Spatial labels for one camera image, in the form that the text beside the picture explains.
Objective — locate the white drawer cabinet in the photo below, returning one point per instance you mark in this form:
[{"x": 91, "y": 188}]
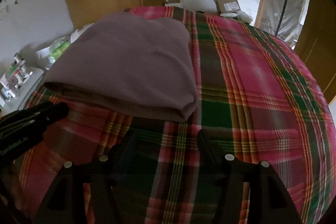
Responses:
[{"x": 24, "y": 92}]

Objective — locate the purple fleece sweater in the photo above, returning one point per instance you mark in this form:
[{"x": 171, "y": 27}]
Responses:
[{"x": 129, "y": 64}]

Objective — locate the wooden door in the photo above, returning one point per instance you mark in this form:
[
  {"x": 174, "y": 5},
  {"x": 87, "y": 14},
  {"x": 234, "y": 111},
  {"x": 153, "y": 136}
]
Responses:
[{"x": 316, "y": 45}]

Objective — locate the white cardboard box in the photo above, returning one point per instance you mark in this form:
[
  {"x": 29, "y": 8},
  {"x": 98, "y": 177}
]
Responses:
[{"x": 174, "y": 3}]

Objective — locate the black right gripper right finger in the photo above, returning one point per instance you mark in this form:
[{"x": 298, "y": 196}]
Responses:
[{"x": 229, "y": 190}]

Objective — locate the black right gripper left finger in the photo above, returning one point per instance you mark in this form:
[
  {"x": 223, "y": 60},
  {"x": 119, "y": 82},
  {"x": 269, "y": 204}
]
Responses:
[{"x": 120, "y": 181}]

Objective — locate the red green plaid blanket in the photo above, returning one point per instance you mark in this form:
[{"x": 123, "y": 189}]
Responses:
[{"x": 256, "y": 99}]

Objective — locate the brown cardboard box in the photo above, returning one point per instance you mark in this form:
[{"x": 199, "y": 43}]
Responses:
[{"x": 225, "y": 6}]

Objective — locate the green tissue pack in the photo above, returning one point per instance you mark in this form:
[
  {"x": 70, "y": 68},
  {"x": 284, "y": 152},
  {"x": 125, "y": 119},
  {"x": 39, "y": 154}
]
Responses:
[{"x": 57, "y": 48}]

